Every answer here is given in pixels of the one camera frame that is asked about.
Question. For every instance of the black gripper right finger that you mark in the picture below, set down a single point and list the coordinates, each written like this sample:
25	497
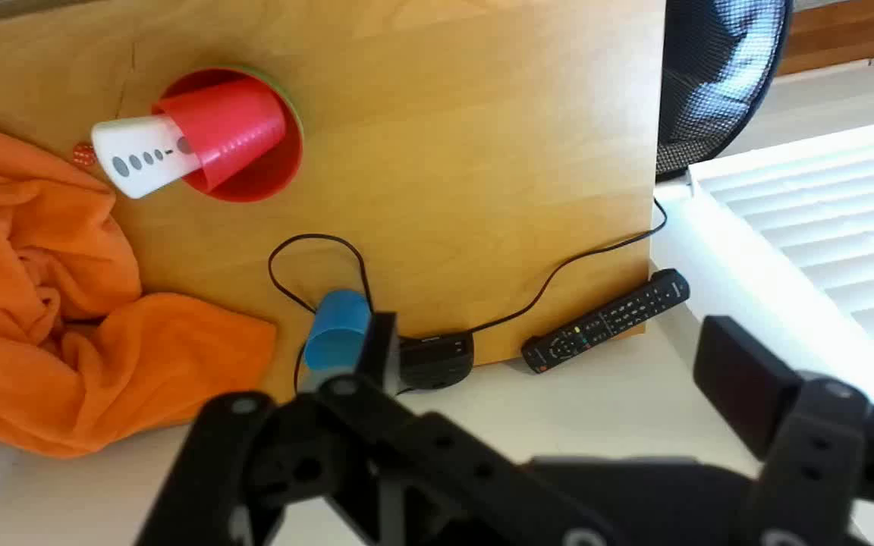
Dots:
811	432

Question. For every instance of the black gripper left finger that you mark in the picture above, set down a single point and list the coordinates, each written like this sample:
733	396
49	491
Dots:
393	478

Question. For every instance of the red plastic cup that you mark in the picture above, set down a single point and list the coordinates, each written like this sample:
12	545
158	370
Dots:
228	126

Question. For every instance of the blue plastic cup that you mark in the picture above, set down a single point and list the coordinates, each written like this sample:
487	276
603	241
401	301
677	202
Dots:
338	332

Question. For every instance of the red stacked bowls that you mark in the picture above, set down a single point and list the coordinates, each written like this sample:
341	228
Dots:
269	173

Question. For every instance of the white window blinds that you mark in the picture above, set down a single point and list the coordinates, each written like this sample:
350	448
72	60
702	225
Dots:
814	204

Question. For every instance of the black tv remote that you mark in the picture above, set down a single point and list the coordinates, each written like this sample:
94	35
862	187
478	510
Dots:
656	296

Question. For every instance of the orange fleece cloth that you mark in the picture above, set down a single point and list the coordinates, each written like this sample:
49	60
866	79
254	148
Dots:
87	353

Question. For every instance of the dark round chair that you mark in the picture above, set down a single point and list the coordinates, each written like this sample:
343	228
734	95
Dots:
718	65

